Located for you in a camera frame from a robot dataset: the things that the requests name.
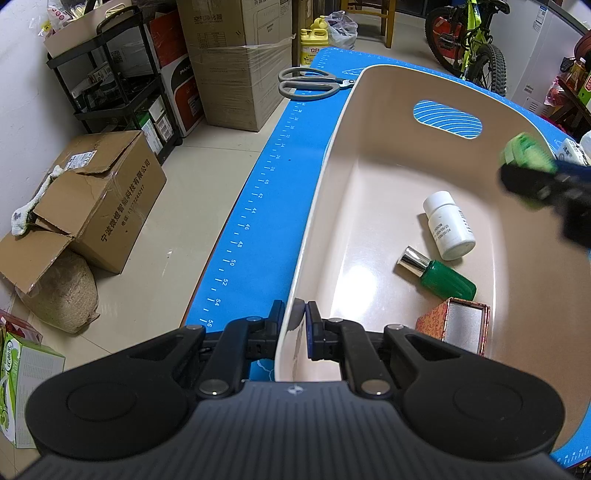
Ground black shelf cart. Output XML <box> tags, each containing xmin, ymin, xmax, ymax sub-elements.
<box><xmin>46</xmin><ymin>4</ymin><xmax>183</xmax><ymax>165</ymax></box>

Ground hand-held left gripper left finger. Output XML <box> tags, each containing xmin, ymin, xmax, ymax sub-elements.
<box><xmin>124</xmin><ymin>299</ymin><xmax>286</xmax><ymax>401</ymax></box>

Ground yellow detergent jug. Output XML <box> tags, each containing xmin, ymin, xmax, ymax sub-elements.
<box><xmin>300</xmin><ymin>16</ymin><xmax>331</xmax><ymax>69</ymax></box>

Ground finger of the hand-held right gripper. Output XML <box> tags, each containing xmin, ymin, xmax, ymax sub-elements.
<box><xmin>499</xmin><ymin>160</ymin><xmax>591</xmax><ymax>209</ymax></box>

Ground red and white appliance box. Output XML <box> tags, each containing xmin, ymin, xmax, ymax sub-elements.
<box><xmin>148</xmin><ymin>11</ymin><xmax>206</xmax><ymax>138</ymax></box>

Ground blue silicone baking mat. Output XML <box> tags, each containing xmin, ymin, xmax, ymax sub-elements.
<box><xmin>182</xmin><ymin>46</ymin><xmax>591</xmax><ymax>469</ymax></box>

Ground wooden chair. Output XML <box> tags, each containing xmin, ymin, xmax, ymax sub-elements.
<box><xmin>342</xmin><ymin>0</ymin><xmax>398</xmax><ymax>49</ymax></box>

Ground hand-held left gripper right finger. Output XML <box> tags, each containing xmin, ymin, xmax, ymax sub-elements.
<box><xmin>305</xmin><ymin>300</ymin><xmax>463</xmax><ymax>401</ymax></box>

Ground grey handled scissors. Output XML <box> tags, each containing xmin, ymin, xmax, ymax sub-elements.
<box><xmin>278</xmin><ymin>66</ymin><xmax>356</xmax><ymax>100</ymax></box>

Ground beige woven sack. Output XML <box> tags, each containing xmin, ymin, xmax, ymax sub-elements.
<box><xmin>16</xmin><ymin>251</ymin><xmax>100</xmax><ymax>334</ymax></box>

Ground green bottle with silver cap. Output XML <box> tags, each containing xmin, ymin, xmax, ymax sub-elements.
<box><xmin>396</xmin><ymin>246</ymin><xmax>477</xmax><ymax>300</ymax></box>

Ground white pill bottle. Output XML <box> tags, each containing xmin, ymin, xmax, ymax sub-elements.
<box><xmin>422</xmin><ymin>191</ymin><xmax>476</xmax><ymax>261</ymax></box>

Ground tan box with handle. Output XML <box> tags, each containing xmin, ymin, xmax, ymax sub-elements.
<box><xmin>43</xmin><ymin>4</ymin><xmax>139</xmax><ymax>58</ymax></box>

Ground green printed carton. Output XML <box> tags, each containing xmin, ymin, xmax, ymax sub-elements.
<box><xmin>0</xmin><ymin>325</ymin><xmax>66</xmax><ymax>449</ymax></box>

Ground yellow and black bicycle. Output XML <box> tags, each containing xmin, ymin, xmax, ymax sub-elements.
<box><xmin>425</xmin><ymin>0</ymin><xmax>509</xmax><ymax>97</ymax></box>

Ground tissue box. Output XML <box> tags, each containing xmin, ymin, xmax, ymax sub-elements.
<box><xmin>551</xmin><ymin>137</ymin><xmax>591</xmax><ymax>167</ymax></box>

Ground beige plastic storage bin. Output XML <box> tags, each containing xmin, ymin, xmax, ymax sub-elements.
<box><xmin>274</xmin><ymin>65</ymin><xmax>591</xmax><ymax>454</ymax></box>

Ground plastic wrapped cardboard box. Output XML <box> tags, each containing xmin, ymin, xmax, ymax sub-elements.
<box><xmin>187</xmin><ymin>36</ymin><xmax>296</xmax><ymax>132</ymax></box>

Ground green round tin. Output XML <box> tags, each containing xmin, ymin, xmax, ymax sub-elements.
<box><xmin>500</xmin><ymin>132</ymin><xmax>558</xmax><ymax>175</ymax></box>

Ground small patterned paper box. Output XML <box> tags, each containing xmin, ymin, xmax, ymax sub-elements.
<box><xmin>414</xmin><ymin>298</ymin><xmax>491</xmax><ymax>358</ymax></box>

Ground white sock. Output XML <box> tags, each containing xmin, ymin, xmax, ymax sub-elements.
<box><xmin>11</xmin><ymin>165</ymin><xmax>64</xmax><ymax>238</ymax></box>

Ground torn open cardboard box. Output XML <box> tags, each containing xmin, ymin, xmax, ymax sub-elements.
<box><xmin>0</xmin><ymin>130</ymin><xmax>168</xmax><ymax>296</ymax></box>

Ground red package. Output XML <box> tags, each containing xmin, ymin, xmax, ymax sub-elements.
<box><xmin>0</xmin><ymin>308</ymin><xmax>44</xmax><ymax>346</ymax></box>

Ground white chest freezer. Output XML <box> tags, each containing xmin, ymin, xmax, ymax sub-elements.
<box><xmin>508</xmin><ymin>0</ymin><xmax>591</xmax><ymax>121</ymax></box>

